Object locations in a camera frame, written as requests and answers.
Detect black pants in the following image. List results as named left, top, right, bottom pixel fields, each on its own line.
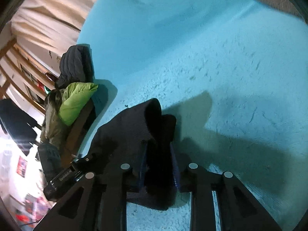
left=86, top=98, right=177, bottom=211

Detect olive green jacket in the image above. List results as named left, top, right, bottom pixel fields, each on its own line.
left=40, top=89, right=96, bottom=168

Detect dark grey quilted jacket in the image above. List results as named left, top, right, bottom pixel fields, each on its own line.
left=55, top=44, right=94, bottom=89

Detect turquoise fluffy bed blanket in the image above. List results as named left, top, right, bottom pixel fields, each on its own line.
left=78, top=0, right=307, bottom=230

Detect beige curtain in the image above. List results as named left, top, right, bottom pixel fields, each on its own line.
left=10, top=0, right=96, bottom=75

